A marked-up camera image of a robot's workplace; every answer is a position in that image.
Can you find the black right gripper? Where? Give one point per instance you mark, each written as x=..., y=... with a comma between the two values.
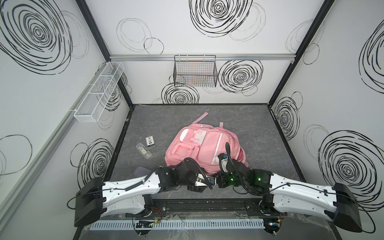
x=223, y=169

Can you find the pink student backpack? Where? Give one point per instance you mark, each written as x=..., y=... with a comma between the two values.
x=204, y=143

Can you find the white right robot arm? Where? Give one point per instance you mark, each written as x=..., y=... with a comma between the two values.
x=282, y=195

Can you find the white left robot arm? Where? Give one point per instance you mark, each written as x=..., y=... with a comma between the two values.
x=98, y=198

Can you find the purple eraser pouch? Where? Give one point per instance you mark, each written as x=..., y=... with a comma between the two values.
x=141, y=172

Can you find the small white card packet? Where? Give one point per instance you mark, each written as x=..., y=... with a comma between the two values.
x=150, y=141

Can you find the clear plastic case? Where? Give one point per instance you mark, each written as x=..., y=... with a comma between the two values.
x=144, y=151

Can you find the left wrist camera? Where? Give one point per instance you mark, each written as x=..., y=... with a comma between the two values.
x=201, y=182

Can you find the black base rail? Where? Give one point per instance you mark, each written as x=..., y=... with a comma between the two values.
x=251, y=207

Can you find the white slotted cable duct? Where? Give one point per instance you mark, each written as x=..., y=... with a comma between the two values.
x=190, y=224

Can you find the black wire wall basket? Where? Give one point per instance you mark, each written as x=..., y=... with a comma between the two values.
x=195, y=71

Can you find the white mesh wall shelf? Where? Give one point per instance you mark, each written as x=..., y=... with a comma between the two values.
x=96, y=100

